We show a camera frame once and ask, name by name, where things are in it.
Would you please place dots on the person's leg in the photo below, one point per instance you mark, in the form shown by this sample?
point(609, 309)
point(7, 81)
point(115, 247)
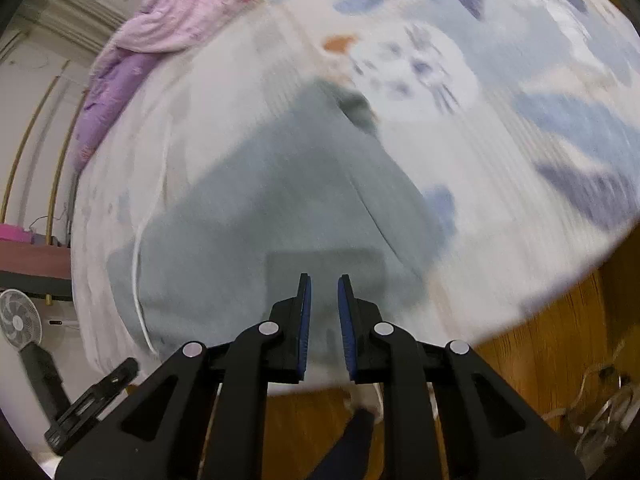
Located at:
point(355, 440)

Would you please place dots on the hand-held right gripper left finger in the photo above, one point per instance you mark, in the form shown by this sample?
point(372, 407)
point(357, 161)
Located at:
point(305, 330)

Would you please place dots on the bed with leaf-print sheet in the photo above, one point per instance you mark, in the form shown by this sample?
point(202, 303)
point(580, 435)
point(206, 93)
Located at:
point(525, 160)

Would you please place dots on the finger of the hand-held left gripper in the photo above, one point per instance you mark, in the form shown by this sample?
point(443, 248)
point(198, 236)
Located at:
point(95, 402)

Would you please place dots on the purple floral quilt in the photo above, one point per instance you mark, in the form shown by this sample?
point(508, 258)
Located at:
point(165, 20)

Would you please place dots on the beige striped curtain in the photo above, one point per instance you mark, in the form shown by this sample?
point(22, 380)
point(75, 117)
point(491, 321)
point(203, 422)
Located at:
point(70, 15)

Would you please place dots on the white standing fan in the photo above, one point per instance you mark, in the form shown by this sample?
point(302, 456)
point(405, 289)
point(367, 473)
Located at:
point(20, 317)

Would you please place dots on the grey zip hoodie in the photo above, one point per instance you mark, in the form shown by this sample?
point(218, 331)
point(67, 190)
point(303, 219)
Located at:
point(250, 210)

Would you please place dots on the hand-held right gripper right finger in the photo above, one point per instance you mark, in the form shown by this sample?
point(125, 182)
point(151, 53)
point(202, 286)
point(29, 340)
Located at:
point(345, 330)

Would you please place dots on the wooden wall rail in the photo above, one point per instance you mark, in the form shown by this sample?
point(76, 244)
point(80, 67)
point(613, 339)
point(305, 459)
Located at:
point(57, 170)
point(22, 145)

